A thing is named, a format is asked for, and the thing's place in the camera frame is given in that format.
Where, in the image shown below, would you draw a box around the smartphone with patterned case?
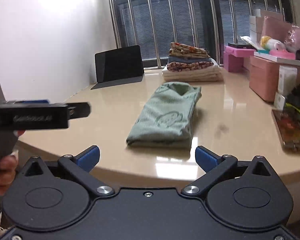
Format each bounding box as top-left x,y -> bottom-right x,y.
271,109 -> 300,151

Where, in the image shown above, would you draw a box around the green printed pants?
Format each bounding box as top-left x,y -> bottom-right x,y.
126,82 -> 202,148

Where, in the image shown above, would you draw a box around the person's left hand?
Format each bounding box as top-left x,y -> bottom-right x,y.
0,129 -> 25,196

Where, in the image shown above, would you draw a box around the yellow white plush toy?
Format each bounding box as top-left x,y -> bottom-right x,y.
260,36 -> 286,51

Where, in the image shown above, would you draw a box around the pink storage box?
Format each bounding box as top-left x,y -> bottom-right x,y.
249,56 -> 300,103

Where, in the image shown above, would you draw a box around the window security bars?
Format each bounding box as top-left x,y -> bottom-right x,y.
109,0 -> 295,68

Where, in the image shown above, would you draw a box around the magenta box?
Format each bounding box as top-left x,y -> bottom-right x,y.
223,46 -> 256,73

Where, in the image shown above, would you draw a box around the stack of folded clothes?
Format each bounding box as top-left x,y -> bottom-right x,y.
162,42 -> 223,82

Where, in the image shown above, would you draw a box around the black tablet with keyboard cover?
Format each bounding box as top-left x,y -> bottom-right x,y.
92,45 -> 144,89

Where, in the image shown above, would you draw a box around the white cardboard boxes stack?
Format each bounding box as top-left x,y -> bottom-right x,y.
249,9 -> 284,42

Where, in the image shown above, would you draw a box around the white small box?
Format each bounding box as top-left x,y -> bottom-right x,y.
274,66 -> 298,110

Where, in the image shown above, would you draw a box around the pink plastic bag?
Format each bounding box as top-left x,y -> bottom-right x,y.
285,25 -> 300,52

